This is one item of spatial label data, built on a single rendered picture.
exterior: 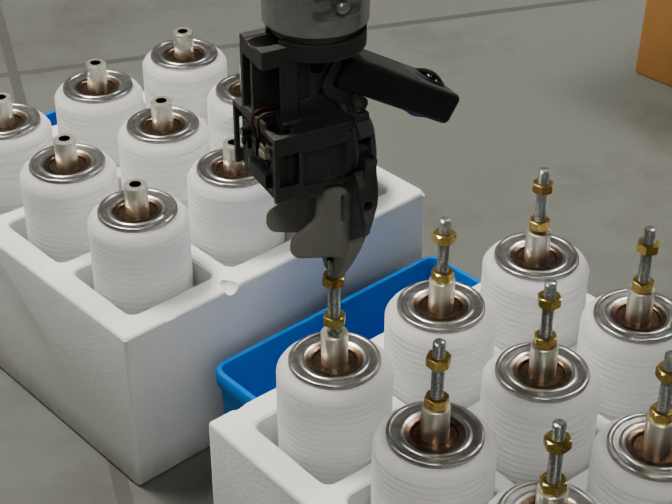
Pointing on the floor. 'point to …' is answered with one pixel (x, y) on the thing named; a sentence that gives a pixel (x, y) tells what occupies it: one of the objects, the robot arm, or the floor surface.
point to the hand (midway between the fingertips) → (341, 255)
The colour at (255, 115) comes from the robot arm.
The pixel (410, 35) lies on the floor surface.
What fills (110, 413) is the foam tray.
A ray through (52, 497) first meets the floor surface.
